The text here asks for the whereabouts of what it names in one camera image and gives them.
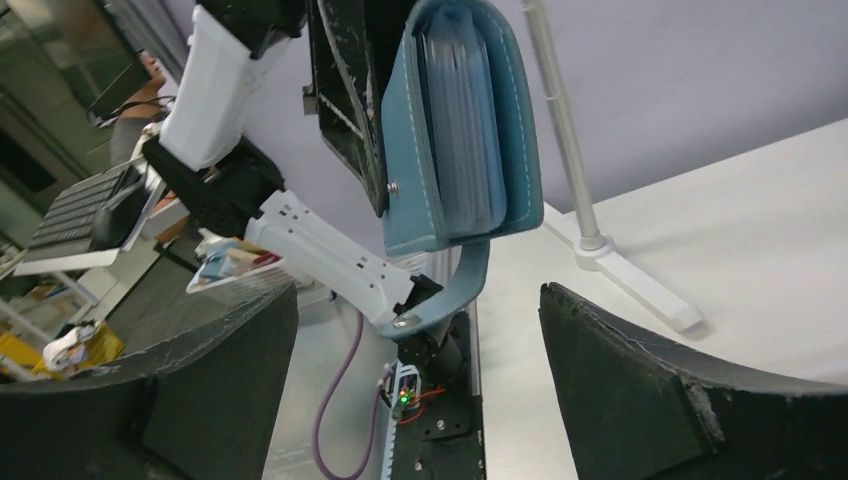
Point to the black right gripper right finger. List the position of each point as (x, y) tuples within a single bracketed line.
[(638, 405)]

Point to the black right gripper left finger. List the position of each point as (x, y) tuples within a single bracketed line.
[(200, 405)]

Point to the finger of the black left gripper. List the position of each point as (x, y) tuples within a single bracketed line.
[(358, 85)]

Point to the blue leather card holder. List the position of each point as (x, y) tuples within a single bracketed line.
[(460, 145)]

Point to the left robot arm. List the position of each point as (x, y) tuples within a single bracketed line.
[(235, 190)]

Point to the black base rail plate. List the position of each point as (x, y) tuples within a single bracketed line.
[(440, 435)]

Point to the white toothed cable duct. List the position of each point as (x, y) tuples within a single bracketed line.
[(389, 430)]

